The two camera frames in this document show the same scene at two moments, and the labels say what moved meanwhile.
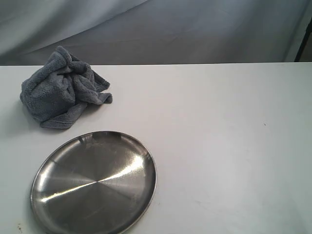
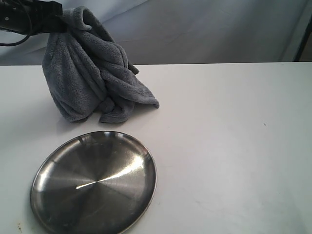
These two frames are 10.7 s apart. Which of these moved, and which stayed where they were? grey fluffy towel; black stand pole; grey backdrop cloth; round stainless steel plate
Moved: grey fluffy towel
Stayed: grey backdrop cloth; black stand pole; round stainless steel plate
